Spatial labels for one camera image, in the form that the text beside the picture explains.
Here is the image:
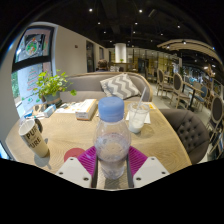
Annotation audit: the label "white paper sheet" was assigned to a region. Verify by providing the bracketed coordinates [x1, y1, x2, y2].
[125, 110, 152, 125]

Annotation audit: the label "flat round red coaster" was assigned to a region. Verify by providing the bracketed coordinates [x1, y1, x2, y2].
[63, 147, 87, 163]

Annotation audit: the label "grey curved sofa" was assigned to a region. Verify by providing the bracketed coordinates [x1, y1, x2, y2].
[59, 71, 154, 104]

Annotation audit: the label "yellow card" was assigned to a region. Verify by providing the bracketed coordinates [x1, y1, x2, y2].
[145, 102, 157, 111]

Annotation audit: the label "group of oval-back chairs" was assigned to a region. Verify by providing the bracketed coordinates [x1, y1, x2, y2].
[154, 68, 224, 158]

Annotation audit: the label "small light blue box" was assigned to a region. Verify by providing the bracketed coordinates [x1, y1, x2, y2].
[43, 104, 57, 118]

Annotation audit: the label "white round pillar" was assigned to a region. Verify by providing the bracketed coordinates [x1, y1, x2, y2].
[114, 42, 128, 63]

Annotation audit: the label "white printed brochure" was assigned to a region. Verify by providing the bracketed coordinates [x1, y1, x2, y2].
[54, 101, 83, 115]

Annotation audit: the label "grey white chevron cushion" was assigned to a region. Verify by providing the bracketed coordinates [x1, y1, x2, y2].
[99, 73, 142, 100]

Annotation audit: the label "clear water bottle blue cap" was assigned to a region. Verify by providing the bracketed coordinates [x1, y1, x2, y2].
[92, 96, 132, 181]

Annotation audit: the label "white paper cup dark lettering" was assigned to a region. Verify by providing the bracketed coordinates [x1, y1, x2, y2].
[18, 118, 50, 159]

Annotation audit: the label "person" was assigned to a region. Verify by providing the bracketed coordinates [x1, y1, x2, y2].
[95, 58, 110, 73]

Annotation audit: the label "ceiling spot lights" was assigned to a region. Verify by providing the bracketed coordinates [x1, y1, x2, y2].
[87, 7, 188, 46]

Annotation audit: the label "dark grey tufted armchair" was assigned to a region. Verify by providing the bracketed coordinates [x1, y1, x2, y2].
[159, 108, 211, 166]

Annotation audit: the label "green potted plant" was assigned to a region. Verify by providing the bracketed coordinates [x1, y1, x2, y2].
[33, 69, 78, 106]

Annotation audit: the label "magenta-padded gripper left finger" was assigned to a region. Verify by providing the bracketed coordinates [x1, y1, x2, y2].
[55, 145, 99, 189]

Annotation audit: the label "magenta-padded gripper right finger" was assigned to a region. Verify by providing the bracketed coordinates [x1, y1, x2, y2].
[126, 145, 171, 189]

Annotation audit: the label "window with festive decals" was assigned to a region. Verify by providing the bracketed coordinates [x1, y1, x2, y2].
[9, 25, 56, 111]

